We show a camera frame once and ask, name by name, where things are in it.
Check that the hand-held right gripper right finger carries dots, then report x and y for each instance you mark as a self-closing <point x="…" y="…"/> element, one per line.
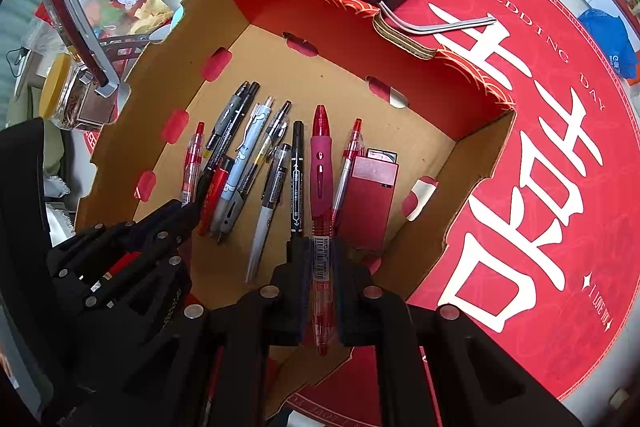
<point x="350" y="277"/>

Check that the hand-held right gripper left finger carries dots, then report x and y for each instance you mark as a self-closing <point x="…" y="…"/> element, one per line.
<point x="295" y="272"/>

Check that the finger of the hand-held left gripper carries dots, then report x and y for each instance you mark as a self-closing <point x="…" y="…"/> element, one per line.
<point x="150" y="222"/>
<point x="145" y="332"/>

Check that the red marker pen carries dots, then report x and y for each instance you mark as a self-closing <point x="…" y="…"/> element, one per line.
<point x="215" y="192"/>

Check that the small red black box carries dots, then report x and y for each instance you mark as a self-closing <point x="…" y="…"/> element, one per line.
<point x="367" y="202"/>

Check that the red pen magenta grip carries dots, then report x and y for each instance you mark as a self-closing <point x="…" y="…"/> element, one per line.
<point x="320" y="157"/>

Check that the black pen white print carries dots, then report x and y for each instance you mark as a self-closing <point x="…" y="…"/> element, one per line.
<point x="235" y="127"/>

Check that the grey grip pen black clip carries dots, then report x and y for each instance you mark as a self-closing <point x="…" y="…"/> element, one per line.
<point x="277" y="127"/>

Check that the red cardboard box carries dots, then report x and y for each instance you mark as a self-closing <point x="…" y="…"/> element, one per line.
<point x="325" y="77"/>

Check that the white cloth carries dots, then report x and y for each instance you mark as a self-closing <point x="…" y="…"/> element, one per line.
<point x="57" y="217"/>

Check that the yellow lid glass jar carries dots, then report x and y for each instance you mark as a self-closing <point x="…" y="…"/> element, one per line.
<point x="75" y="107"/>

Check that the red white folding stand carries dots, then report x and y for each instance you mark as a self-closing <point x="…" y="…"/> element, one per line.
<point x="75" y="22"/>

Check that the blue plastic bag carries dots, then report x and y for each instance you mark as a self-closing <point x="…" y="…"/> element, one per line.
<point x="607" y="42"/>

